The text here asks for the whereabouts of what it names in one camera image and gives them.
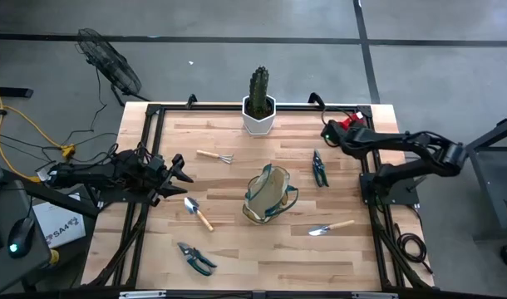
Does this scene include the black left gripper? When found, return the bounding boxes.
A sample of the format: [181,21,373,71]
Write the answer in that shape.
[143,152,194,208]

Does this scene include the red gardening glove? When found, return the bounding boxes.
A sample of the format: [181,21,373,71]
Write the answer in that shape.
[338,110,367,130]

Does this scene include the wide trowel wooden handle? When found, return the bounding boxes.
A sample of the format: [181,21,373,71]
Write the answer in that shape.
[183,196,215,233]

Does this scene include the green handled pruning shears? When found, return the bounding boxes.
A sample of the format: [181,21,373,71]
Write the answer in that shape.
[177,242,218,277]
[312,149,330,188]

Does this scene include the hand rake wooden handle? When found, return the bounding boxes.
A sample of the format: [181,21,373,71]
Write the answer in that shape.
[195,149,234,165]

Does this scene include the narrow trowel wooden handle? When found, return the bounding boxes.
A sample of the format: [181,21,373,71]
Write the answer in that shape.
[308,219,357,237]

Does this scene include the beige green gardening bag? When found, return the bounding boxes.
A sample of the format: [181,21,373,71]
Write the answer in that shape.
[242,163,299,225]

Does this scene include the white hexagonal plant pot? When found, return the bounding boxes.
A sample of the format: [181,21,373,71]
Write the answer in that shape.
[241,94,278,136]

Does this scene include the green cactus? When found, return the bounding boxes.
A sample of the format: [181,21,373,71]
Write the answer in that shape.
[248,65,270,120]

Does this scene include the white cardboard box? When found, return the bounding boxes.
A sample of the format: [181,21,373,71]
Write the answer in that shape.
[32,193,87,249]

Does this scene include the black floor fan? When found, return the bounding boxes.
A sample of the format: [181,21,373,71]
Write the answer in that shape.
[75,27,150,107]

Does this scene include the grey metal table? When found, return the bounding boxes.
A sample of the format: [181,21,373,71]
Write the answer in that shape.
[465,114,507,242]

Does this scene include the black computer mouse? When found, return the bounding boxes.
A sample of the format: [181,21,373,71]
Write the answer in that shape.
[7,216,37,259]

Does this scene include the black flat floor bar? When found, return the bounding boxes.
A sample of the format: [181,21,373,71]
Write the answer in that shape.
[0,86,34,100]

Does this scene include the black desk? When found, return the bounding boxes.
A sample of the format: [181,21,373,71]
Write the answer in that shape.
[0,139,101,297]

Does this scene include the black aluminium table frame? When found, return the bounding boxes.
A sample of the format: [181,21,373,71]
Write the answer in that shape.
[86,102,436,292]

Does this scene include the yellow cable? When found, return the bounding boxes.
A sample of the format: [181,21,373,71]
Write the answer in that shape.
[0,81,76,184]

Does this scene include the silver metal bracket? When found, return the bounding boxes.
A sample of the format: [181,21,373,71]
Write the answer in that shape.
[119,290,167,299]
[352,292,398,299]

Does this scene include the black fan power cable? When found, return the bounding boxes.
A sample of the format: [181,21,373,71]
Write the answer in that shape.
[60,68,109,146]

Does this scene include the coiled black cable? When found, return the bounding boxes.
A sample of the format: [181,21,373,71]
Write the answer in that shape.
[392,222,434,275]

